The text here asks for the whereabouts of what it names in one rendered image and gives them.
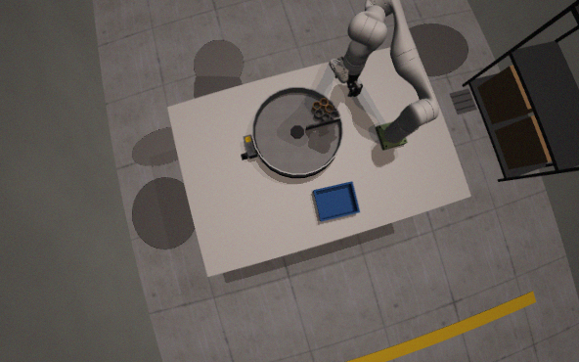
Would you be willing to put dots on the blue shallow tray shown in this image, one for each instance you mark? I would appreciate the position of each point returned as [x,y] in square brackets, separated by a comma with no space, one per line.
[336,201]

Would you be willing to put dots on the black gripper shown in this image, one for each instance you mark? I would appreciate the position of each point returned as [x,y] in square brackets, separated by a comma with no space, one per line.
[354,79]

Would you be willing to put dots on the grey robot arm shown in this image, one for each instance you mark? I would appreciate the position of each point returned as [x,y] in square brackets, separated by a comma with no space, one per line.
[368,34]

